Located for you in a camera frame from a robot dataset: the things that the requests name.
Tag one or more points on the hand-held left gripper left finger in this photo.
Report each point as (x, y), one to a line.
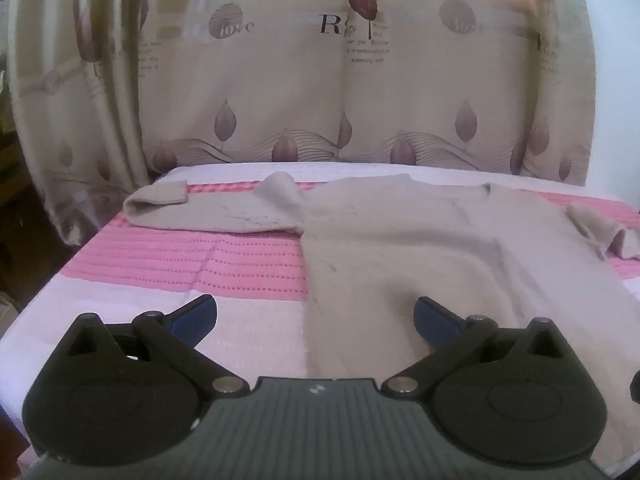
(194, 318)

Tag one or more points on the dark wooden furniture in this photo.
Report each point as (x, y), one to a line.
(11, 240)

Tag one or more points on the beige leaf print curtain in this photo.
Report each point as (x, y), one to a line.
(280, 90)

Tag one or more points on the beige knit sweater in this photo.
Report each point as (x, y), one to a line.
(410, 250)

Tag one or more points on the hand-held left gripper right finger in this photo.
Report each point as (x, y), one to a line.
(434, 323)

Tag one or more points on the pink and white blanket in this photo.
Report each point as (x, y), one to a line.
(250, 262)

